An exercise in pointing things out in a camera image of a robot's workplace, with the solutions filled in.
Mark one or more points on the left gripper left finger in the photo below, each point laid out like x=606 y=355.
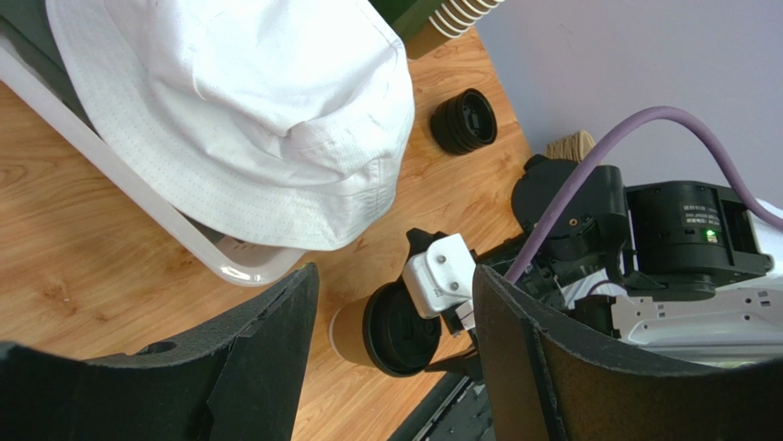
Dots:
x=237 y=376

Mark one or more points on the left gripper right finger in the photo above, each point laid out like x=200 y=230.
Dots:
x=549 y=377

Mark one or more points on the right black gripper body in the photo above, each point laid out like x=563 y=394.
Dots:
x=582 y=242

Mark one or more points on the brown paper coffee cup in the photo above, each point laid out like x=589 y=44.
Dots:
x=349 y=332

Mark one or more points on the black cup lid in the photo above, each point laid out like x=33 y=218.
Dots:
x=399 y=342

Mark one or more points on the green paper bag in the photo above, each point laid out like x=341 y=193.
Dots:
x=406 y=17

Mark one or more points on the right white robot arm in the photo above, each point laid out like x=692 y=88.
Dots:
x=680 y=268

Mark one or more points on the beige cup carrier tray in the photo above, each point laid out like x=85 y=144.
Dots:
x=573 y=147

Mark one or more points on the stack of black lids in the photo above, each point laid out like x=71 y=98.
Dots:
x=464 y=123

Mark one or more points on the white bucket hat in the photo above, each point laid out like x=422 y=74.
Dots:
x=281 y=123

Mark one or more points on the stack of paper cups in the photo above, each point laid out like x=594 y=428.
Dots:
x=450 y=20

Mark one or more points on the olive green cloth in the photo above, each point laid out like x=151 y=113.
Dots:
x=26 y=25

